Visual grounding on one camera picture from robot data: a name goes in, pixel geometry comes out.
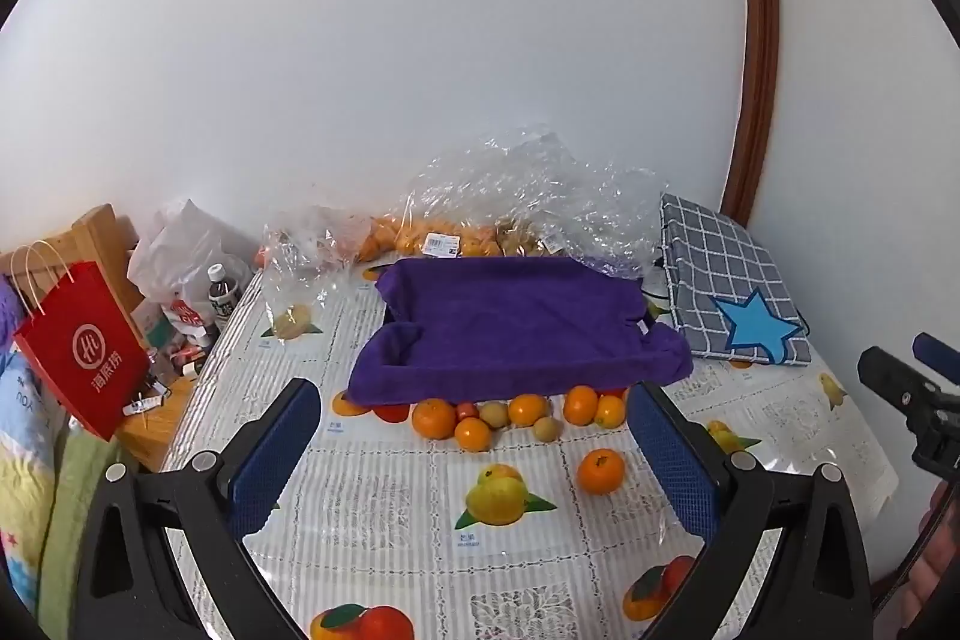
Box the person's right hand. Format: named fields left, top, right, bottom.
left=903, top=482, right=960, bottom=627

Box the wooden nightstand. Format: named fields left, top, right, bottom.
left=116, top=370, right=197, bottom=472

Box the pile of bagged tan fruits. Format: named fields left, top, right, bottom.
left=495, top=220, right=571, bottom=259

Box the purple towel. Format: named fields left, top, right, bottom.
left=343, top=256, right=695, bottom=407

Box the dark bottle white cap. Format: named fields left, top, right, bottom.
left=208, top=263, right=239, bottom=319

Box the pile of bagged mandarins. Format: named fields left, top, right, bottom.
left=356, top=214, right=500, bottom=259

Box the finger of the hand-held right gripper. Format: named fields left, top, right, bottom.
left=913, top=332, right=960, bottom=387
left=859, top=344, right=943, bottom=420

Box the red white packet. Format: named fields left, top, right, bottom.
left=166, top=293, right=211, bottom=333

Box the wooden chair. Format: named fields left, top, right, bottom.
left=0, top=203, right=143, bottom=311

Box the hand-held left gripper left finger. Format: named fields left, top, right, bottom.
left=75, top=377, right=323, bottom=640

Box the white plastic bag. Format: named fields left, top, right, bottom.
left=127, top=199, right=252, bottom=311

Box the red paper bag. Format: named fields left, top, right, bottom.
left=9, top=239, right=151, bottom=442

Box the crumpled clear plastic bag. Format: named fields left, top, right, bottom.
left=405, top=124, right=665, bottom=277

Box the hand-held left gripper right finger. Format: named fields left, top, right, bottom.
left=626, top=381, right=875, bottom=640

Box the small mandarin orange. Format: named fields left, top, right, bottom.
left=454, top=416, right=494, bottom=453

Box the grey checked bag blue star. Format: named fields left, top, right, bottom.
left=660, top=192, right=812, bottom=367

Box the fruit print tablecloth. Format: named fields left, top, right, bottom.
left=161, top=261, right=901, bottom=640

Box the purple cloth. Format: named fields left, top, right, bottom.
left=0, top=276, right=27, bottom=352

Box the colourful printed blanket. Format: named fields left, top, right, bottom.
left=0, top=340, right=125, bottom=637

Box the brown wooden door frame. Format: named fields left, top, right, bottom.
left=724, top=0, right=781, bottom=229

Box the small clear plastic bag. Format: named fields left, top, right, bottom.
left=261, top=203, right=376, bottom=341

